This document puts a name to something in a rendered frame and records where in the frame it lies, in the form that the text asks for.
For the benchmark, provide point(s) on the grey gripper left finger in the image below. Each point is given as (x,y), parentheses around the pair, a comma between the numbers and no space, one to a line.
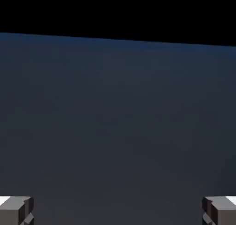
(12,210)

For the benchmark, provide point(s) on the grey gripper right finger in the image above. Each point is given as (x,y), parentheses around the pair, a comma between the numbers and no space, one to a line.
(221,210)

